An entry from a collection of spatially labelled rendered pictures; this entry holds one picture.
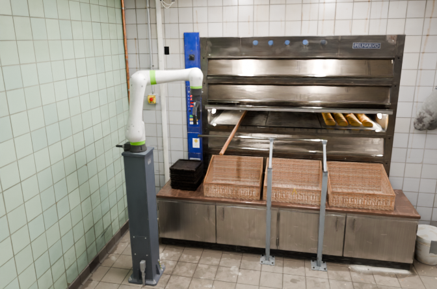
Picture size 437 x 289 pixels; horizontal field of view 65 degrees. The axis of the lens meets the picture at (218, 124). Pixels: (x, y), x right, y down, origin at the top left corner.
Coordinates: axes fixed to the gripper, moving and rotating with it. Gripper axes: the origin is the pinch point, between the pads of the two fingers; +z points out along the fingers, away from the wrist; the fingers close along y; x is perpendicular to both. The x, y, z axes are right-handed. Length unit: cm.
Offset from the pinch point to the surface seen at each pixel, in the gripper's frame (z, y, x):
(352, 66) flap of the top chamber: -34, -94, 132
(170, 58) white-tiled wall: -40, -99, -51
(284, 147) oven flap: 51, -92, 71
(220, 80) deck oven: -18, -97, 3
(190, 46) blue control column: -52, -96, -27
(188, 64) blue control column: -35, -95, -30
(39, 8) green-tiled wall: -85, 25, -105
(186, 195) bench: 89, -45, -23
